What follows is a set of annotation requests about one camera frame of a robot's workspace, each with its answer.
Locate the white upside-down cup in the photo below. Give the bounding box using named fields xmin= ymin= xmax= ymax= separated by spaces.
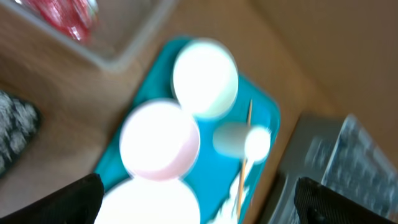
xmin=213 ymin=123 xmax=271 ymax=163

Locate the wooden chopstick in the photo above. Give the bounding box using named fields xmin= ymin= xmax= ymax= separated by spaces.
xmin=236 ymin=100 xmax=252 ymax=221

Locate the clear plastic bin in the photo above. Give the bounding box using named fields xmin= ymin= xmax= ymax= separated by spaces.
xmin=1 ymin=0 xmax=177 ymax=70

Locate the pink plate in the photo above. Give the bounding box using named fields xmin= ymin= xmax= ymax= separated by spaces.
xmin=95 ymin=178 xmax=201 ymax=224

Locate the pink bowl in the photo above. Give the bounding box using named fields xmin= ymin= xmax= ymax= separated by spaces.
xmin=119 ymin=98 xmax=201 ymax=181

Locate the red snack wrapper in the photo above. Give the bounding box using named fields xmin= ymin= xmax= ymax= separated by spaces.
xmin=16 ymin=0 xmax=99 ymax=42

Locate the grey dishwasher rack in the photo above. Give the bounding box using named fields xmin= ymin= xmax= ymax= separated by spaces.
xmin=257 ymin=114 xmax=397 ymax=223

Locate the black waste tray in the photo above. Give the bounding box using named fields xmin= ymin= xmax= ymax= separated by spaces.
xmin=1 ymin=90 xmax=42 ymax=176

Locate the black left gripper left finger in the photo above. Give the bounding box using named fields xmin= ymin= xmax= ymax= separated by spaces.
xmin=1 ymin=173 xmax=104 ymax=224

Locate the white bowl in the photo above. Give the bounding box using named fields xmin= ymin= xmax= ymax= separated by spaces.
xmin=172 ymin=39 xmax=239 ymax=119

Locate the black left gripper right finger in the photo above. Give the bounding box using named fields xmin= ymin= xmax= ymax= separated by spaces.
xmin=294 ymin=177 xmax=394 ymax=224

